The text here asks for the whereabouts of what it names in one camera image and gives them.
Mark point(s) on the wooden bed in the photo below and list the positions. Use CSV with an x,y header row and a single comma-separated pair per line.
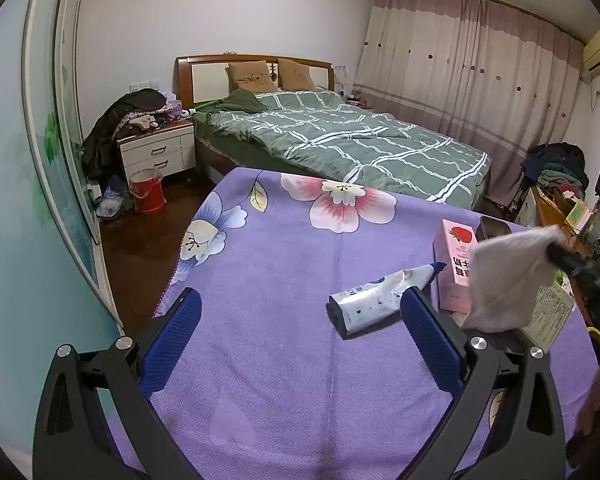
x,y
205,75

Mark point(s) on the glass sliding wardrobe door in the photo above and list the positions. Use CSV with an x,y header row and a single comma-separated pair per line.
x,y
30,185

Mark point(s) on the green box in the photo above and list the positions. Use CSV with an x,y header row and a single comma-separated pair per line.
x,y
577,215

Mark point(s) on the white tissue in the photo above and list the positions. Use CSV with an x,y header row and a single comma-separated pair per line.
x,y
505,280

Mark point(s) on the pink carton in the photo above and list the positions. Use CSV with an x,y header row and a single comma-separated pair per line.
x,y
452,270

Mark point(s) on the beige and pink curtain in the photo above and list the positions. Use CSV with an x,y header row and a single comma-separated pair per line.
x,y
470,85

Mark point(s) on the dark clothes pile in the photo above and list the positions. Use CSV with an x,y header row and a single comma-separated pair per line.
x,y
105,140

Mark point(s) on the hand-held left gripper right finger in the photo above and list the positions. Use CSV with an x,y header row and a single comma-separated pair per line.
x,y
430,345

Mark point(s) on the plastic bags on floor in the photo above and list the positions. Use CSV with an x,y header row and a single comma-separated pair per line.
x,y
107,200

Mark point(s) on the cream air conditioner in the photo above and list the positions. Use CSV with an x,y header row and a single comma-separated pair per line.
x,y
599,55

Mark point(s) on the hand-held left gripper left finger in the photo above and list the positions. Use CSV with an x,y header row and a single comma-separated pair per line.
x,y
172,345

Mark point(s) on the red bucket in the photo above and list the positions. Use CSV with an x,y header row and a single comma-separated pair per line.
x,y
149,192

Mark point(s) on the purple floral tablecloth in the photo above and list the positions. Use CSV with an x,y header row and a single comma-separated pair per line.
x,y
280,270

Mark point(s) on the white nightstand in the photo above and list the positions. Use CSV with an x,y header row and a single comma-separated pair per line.
x,y
155,152

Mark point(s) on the yellow rimmed trash bin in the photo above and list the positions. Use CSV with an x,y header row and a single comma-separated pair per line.
x,y
597,337

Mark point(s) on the small wooden nightstand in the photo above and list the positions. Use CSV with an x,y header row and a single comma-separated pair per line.
x,y
357,101

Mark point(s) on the green checked duvet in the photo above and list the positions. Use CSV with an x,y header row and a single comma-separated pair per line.
x,y
355,145

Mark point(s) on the white printed box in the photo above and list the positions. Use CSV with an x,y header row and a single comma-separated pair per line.
x,y
550,315

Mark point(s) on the dark green garment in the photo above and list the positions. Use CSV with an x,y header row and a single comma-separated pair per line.
x,y
242,101

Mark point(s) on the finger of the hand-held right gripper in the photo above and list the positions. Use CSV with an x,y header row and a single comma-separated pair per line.
x,y
565,257

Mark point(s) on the dark small box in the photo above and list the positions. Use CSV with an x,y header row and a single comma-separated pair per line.
x,y
492,227

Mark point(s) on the wooden desk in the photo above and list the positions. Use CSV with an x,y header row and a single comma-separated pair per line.
x,y
547,210

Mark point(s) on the white toothpaste tube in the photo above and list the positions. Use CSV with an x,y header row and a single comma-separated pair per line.
x,y
375,300

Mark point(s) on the brown pillow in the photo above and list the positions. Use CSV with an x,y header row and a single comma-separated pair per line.
x,y
250,77
296,75

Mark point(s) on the pile of folded clothes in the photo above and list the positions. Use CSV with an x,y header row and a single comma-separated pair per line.
x,y
555,167

